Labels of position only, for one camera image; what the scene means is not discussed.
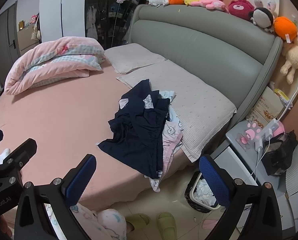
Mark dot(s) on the grey nightstand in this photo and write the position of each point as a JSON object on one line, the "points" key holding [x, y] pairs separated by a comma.
{"points": [[244, 170]]}

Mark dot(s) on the navy striped pants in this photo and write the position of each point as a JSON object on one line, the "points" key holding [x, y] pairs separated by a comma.
{"points": [[131, 150]]}

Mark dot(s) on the black bag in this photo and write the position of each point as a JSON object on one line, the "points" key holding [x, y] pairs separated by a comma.
{"points": [[280, 155]]}

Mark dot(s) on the green slipper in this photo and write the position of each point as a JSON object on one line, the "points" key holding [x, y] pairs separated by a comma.
{"points": [[167, 226], [137, 221]]}

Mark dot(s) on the cream rabbit plush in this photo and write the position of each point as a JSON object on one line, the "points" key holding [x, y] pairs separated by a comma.
{"points": [[292, 57]]}

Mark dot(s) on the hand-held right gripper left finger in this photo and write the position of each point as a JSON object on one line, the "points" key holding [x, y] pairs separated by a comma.
{"points": [[81, 180]]}

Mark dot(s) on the cream hanging bag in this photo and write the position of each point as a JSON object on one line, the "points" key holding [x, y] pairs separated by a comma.
{"points": [[34, 33]]}

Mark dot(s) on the orange pumpkin plush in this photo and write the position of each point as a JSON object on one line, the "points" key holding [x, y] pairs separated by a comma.
{"points": [[285, 27]]}

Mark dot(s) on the pale waffle pillow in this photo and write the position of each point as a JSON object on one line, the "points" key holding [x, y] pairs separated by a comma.
{"points": [[201, 105], [131, 57]]}

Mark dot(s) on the pink doll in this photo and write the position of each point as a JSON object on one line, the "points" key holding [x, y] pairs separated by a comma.
{"points": [[33, 18]]}

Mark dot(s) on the beige refrigerator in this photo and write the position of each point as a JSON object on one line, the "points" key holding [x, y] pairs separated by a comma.
{"points": [[27, 41]]}

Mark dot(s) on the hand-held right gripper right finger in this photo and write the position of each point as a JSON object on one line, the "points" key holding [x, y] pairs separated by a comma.
{"points": [[211, 180]]}

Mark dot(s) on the navy and white patterned garment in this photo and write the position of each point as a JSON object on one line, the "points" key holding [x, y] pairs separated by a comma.
{"points": [[171, 132]]}

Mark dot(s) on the folded pink quilt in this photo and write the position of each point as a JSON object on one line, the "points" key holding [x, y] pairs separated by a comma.
{"points": [[51, 62]]}

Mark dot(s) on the pink lying plush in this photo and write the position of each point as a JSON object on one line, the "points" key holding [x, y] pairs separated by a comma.
{"points": [[211, 5]]}

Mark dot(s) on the white wardrobe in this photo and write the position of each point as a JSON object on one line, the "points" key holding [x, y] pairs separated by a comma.
{"points": [[63, 10]]}

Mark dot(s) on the grey door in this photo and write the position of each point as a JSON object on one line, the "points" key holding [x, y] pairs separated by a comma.
{"points": [[6, 32]]}

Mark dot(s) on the pink cat paw holder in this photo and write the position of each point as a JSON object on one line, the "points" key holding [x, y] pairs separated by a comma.
{"points": [[251, 130]]}

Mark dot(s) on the black mesh trash bin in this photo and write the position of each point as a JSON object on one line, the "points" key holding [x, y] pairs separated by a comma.
{"points": [[191, 197]]}

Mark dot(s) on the grey-green padded headboard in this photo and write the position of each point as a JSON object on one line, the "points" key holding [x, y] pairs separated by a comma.
{"points": [[201, 37]]}

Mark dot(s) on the dark glass wardrobe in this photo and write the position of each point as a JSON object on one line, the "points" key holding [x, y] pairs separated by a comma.
{"points": [[108, 12]]}

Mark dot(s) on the white ribbed panel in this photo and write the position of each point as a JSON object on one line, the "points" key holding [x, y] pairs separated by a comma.
{"points": [[297, 170]]}

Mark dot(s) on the printed paper bag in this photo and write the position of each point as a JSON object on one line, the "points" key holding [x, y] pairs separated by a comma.
{"points": [[266, 107]]}

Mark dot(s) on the magenta bear plush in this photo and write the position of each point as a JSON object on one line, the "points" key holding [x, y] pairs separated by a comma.
{"points": [[240, 8]]}

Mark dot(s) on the white power strip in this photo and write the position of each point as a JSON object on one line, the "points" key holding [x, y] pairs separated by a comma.
{"points": [[270, 127]]}

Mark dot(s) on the white rabbit plush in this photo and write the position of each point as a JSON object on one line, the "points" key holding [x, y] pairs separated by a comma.
{"points": [[270, 5]]}

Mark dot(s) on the brown and white plush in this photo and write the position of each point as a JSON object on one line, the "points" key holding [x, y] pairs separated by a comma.
{"points": [[262, 18]]}

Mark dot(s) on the bed with pink sheet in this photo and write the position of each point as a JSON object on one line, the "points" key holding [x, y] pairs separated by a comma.
{"points": [[63, 110]]}

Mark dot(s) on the gold box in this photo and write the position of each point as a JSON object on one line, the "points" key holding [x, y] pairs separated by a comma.
{"points": [[21, 25]]}

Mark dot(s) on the person's pink pajama leg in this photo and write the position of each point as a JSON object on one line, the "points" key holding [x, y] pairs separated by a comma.
{"points": [[106, 222]]}

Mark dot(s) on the light blue garment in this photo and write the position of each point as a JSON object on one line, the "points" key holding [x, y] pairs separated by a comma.
{"points": [[167, 95]]}

